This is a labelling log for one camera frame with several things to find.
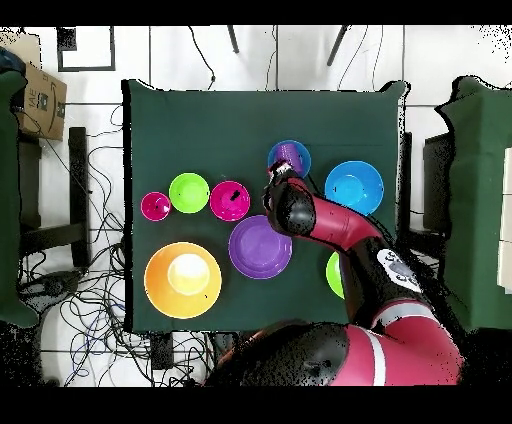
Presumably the small pink bowl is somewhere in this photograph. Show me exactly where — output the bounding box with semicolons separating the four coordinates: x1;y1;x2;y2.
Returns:
208;180;252;222

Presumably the black tripod leg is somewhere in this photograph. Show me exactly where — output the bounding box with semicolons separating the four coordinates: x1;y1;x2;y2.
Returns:
226;25;241;55
326;25;350;68

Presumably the black square floor frame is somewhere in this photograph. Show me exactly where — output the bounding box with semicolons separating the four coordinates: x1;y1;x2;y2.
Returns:
55;25;117;74

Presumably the red cup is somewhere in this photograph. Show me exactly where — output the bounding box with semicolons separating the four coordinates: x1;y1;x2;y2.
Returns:
139;191;172;222

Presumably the purple cup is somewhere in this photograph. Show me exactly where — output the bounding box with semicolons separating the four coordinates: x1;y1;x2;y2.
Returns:
275;143;302;176

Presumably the small green bowl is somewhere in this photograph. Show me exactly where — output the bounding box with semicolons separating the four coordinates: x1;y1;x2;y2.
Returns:
168;172;211;215

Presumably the large yellow bowl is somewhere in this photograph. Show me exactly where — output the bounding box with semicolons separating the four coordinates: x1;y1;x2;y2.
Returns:
143;241;223;320

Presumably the large green bowl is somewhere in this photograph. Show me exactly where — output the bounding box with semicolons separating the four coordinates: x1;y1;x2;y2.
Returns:
325;250;346;300

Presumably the black floor cable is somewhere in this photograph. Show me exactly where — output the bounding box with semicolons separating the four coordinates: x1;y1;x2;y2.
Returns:
187;25;218;91

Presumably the small blue bowl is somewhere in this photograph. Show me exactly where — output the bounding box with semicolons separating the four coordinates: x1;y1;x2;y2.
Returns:
266;139;312;180

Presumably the grey stand base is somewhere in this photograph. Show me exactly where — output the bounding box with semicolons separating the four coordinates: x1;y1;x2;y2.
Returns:
19;270;83;307

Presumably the purple bowl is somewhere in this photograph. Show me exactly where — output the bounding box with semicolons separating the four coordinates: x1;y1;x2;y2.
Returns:
228;214;294;280

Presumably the black bench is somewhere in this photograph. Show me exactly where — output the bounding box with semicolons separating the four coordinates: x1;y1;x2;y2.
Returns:
17;126;92;269

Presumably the cardboard box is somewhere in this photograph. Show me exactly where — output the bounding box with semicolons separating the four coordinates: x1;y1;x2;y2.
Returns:
15;61;68;142

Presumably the green cloth covered table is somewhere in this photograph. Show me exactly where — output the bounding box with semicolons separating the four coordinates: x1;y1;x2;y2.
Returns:
0;69;40;329
433;75;512;337

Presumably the dark green tablecloth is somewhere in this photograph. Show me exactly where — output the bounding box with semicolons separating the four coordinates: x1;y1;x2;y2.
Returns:
121;78;411;334

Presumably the large blue bowl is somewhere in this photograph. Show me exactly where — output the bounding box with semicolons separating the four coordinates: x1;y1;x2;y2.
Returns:
324;160;385;217

